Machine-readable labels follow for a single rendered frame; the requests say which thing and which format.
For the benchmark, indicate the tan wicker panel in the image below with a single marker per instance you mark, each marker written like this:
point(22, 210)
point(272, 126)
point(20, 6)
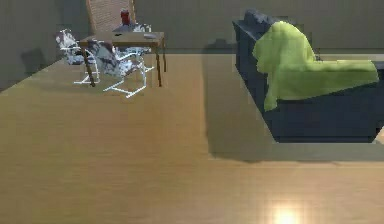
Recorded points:
point(106, 15)

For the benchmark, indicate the small dark flat object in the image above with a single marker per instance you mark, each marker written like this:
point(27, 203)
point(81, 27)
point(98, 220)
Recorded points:
point(150, 35)

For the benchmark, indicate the dark grey cushion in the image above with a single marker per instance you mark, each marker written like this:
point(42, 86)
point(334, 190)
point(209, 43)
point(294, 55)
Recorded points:
point(255, 17)

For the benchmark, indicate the green blanket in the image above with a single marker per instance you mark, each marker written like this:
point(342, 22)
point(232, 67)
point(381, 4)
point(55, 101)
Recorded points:
point(293, 66)

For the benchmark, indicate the brown wooden table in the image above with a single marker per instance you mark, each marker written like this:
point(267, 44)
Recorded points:
point(133, 39)

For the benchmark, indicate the red bottle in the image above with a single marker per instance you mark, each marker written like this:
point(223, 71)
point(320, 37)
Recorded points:
point(125, 17)

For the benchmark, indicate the dark blue sofa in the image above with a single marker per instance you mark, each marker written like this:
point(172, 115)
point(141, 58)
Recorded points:
point(320, 116)

